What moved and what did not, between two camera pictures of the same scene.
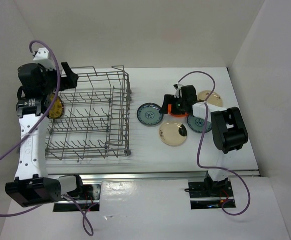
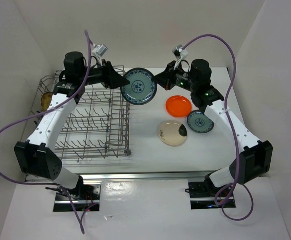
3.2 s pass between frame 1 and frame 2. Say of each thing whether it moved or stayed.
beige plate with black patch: stayed
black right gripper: moved
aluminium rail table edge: stayed
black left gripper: moved
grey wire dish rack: stayed
